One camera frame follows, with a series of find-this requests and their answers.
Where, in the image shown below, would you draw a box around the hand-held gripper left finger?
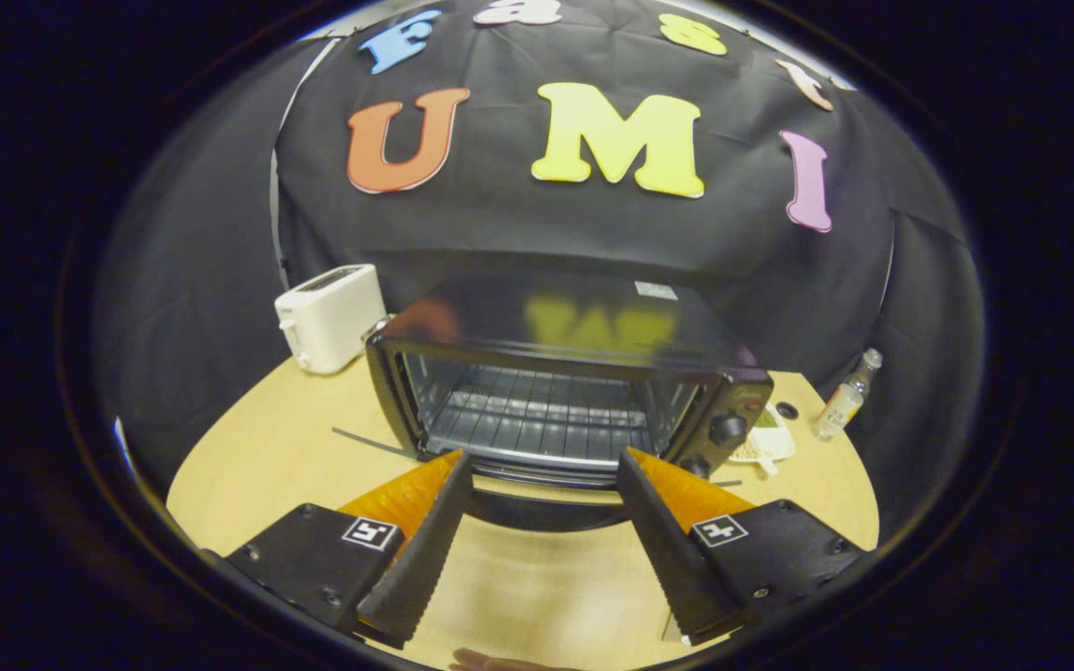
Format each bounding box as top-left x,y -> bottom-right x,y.
225,450 -> 475,650

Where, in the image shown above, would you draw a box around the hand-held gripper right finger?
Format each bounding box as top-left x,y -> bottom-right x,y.
616,447 -> 866,646

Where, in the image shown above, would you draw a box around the black toaster oven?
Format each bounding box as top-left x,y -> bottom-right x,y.
365,270 -> 776,532

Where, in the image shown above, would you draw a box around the white pop-up toaster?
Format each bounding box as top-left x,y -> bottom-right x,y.
274,264 -> 389,376

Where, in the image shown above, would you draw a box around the white divided dish with beans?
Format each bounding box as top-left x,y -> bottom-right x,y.
728,405 -> 796,476

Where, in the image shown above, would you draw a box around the clear plastic bottle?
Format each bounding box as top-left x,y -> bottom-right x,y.
813,349 -> 883,443

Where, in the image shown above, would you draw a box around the black power cable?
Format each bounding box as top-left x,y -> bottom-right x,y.
332,427 -> 419,459

